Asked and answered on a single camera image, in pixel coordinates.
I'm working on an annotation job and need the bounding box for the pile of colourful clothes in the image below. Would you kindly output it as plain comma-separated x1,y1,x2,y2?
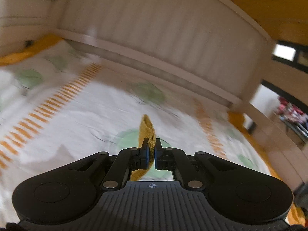
275,96,308,131

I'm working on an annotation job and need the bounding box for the window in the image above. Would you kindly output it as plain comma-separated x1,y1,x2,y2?
272,41,308,73

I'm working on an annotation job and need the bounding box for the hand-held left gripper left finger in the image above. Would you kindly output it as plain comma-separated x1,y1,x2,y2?
68,138,150,190

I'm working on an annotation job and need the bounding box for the white printed bed sheet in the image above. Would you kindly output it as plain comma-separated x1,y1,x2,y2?
0,38,273,224

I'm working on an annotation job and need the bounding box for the yellow knit garment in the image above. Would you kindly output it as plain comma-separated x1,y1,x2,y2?
130,114,156,181

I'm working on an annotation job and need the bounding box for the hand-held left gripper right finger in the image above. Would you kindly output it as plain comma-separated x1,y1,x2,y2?
154,138,239,189

